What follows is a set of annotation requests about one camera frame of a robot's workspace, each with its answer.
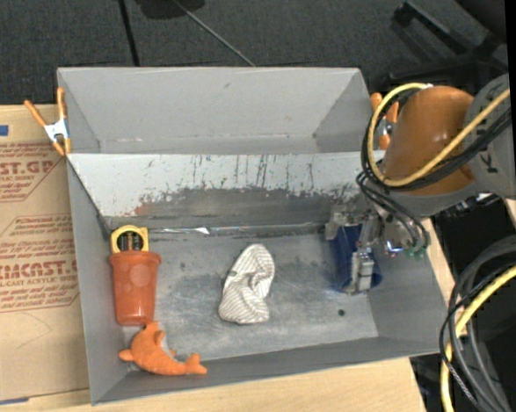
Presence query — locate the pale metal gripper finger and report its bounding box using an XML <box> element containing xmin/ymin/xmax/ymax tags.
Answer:
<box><xmin>346</xmin><ymin>251</ymin><xmax>365</xmax><ymax>293</ymax></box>
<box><xmin>358</xmin><ymin>248</ymin><xmax>377</xmax><ymax>291</ymax></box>

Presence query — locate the dark blue cup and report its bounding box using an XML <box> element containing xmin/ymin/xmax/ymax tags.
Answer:
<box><xmin>326</xmin><ymin>218</ymin><xmax>387</xmax><ymax>297</ymax></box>

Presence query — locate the white striped cloth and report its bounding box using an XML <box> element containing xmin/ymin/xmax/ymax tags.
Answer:
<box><xmin>213</xmin><ymin>242</ymin><xmax>280</xmax><ymax>328</ymax></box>

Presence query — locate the grey metal bin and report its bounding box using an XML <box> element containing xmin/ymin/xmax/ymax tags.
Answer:
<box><xmin>55</xmin><ymin>40</ymin><xmax>456</xmax><ymax>407</ymax></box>

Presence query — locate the orange toy dolphin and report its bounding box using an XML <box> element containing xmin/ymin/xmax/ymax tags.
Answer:
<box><xmin>116</xmin><ymin>317</ymin><xmax>209</xmax><ymax>382</ymax></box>

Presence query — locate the orange plastic cup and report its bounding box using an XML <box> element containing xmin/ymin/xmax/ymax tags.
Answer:
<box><xmin>107</xmin><ymin>249</ymin><xmax>168</xmax><ymax>329</ymax></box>

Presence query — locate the yellow and black tape measure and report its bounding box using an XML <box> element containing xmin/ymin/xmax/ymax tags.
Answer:
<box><xmin>109</xmin><ymin>223</ymin><xmax>151</xmax><ymax>256</ymax></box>

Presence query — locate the brown cardboard board red print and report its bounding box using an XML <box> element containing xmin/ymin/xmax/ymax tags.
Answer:
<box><xmin>0</xmin><ymin>98</ymin><xmax>92</xmax><ymax>408</ymax></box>

